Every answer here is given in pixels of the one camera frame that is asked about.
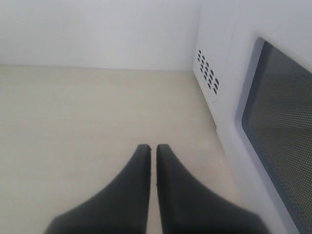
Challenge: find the white microwave oven body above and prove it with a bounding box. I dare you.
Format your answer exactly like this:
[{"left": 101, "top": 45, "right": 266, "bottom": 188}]
[{"left": 193, "top": 0, "right": 312, "bottom": 157}]

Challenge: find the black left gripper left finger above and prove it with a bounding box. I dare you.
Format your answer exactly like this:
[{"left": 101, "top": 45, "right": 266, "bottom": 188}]
[{"left": 45, "top": 144, "right": 151, "bottom": 234}]

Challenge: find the white microwave door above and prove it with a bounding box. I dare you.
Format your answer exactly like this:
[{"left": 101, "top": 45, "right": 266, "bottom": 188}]
[{"left": 234, "top": 36, "right": 312, "bottom": 234}]

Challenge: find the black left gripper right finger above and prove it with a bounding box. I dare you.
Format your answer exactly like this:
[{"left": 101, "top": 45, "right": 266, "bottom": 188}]
[{"left": 156, "top": 144, "right": 268, "bottom": 234}]

